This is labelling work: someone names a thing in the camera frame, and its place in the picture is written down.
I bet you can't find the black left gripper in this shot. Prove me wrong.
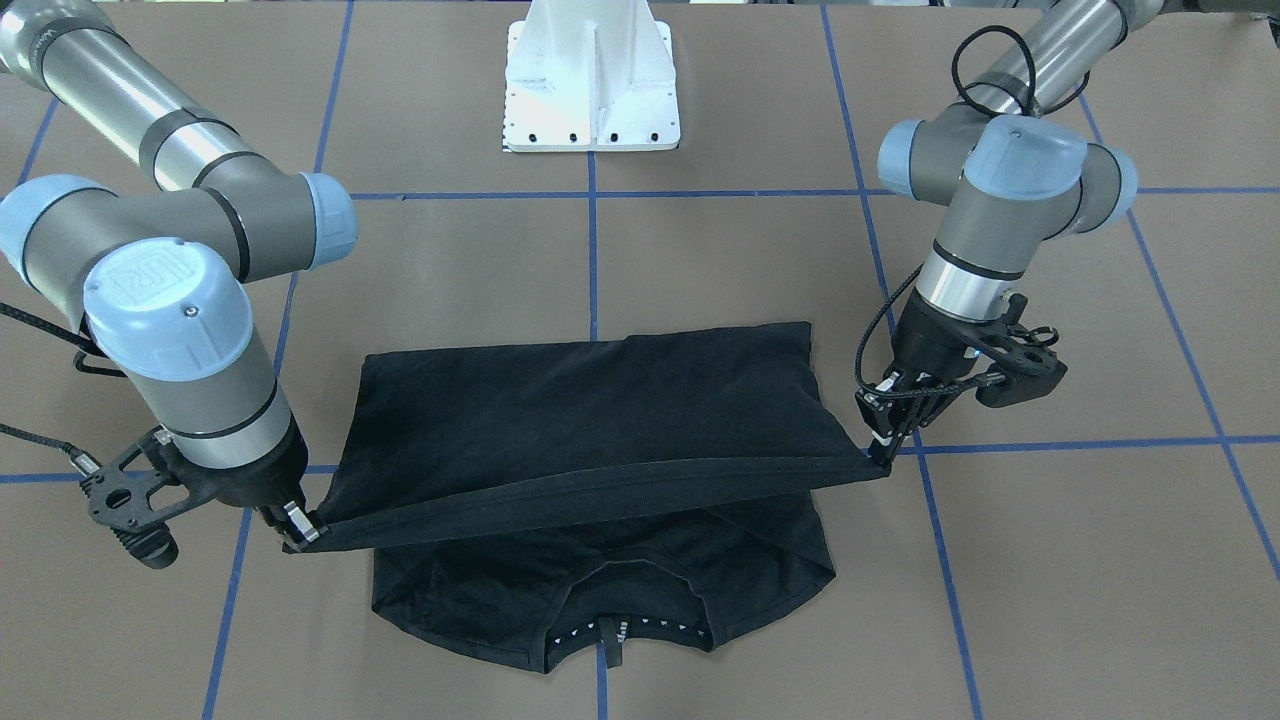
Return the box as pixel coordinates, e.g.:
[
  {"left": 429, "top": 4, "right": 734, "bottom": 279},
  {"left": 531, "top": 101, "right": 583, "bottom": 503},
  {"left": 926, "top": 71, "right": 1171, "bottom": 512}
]
[{"left": 855, "top": 292, "right": 1016, "bottom": 468}]

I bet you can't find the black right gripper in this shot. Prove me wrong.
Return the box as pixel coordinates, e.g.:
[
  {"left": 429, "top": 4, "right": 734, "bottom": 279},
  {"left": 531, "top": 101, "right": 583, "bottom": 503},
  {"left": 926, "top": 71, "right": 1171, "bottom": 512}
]
[{"left": 165, "top": 420, "right": 326, "bottom": 553}]

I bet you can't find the black graphic t-shirt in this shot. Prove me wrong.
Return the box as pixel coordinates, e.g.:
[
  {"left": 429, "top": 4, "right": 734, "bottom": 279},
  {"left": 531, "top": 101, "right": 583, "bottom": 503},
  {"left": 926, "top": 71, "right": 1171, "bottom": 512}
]
[{"left": 308, "top": 322, "right": 887, "bottom": 674}]

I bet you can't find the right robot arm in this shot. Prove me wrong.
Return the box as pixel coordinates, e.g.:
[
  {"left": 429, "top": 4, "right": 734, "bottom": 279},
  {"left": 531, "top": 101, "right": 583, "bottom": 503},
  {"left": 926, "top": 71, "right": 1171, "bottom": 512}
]
[{"left": 3, "top": 1, "right": 358, "bottom": 568}]

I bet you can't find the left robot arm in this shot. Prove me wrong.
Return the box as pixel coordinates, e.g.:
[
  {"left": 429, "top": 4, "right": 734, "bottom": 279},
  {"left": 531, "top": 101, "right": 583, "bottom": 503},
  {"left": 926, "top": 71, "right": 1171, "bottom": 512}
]
[{"left": 856, "top": 1, "right": 1165, "bottom": 468}]

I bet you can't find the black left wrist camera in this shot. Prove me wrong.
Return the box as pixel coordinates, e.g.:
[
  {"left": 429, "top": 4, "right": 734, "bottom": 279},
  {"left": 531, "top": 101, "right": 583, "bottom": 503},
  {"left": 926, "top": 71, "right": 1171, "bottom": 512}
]
[{"left": 968, "top": 295, "right": 1069, "bottom": 409}]

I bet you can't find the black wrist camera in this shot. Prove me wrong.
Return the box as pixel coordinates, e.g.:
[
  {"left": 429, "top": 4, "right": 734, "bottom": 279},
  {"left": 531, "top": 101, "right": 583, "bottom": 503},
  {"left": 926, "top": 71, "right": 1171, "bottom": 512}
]
[
  {"left": 968, "top": 295, "right": 1069, "bottom": 409},
  {"left": 70, "top": 427, "right": 180, "bottom": 570}
]

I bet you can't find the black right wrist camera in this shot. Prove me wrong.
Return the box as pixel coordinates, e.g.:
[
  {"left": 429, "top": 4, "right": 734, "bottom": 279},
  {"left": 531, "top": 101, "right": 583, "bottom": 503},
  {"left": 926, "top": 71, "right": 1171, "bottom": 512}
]
[{"left": 70, "top": 427, "right": 180, "bottom": 570}]

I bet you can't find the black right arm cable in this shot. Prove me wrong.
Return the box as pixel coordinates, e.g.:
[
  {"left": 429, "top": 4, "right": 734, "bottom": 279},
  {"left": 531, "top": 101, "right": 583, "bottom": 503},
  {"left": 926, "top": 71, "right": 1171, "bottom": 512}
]
[{"left": 0, "top": 300, "right": 125, "bottom": 471}]

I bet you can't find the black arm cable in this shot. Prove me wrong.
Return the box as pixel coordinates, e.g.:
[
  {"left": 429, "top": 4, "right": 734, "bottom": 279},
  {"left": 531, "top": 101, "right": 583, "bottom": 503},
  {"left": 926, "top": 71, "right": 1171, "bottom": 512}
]
[
  {"left": 0, "top": 300, "right": 125, "bottom": 471},
  {"left": 852, "top": 22, "right": 1091, "bottom": 441}
]

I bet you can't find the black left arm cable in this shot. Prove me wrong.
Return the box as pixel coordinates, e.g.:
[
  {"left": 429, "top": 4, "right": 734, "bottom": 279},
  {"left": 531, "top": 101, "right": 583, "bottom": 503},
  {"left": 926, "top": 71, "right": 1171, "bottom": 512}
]
[{"left": 852, "top": 22, "right": 1091, "bottom": 441}]

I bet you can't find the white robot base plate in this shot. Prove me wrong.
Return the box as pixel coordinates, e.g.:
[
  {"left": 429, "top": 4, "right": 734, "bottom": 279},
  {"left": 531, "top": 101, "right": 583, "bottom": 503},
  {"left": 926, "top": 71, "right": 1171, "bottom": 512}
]
[{"left": 502, "top": 1, "right": 681, "bottom": 152}]

